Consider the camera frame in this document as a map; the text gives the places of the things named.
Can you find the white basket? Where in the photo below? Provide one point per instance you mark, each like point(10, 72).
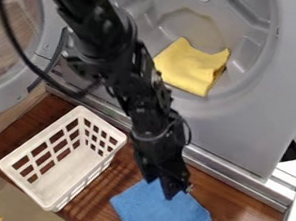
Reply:
point(61, 157)

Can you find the washing machine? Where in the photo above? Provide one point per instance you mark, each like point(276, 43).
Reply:
point(251, 94)

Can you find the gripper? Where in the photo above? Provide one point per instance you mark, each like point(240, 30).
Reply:
point(160, 156)

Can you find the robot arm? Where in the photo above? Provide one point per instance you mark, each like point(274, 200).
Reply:
point(101, 40)

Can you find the blue cloth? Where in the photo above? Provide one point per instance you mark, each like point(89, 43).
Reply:
point(158, 213)

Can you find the yellow cloth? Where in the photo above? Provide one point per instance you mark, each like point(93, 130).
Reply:
point(190, 67)

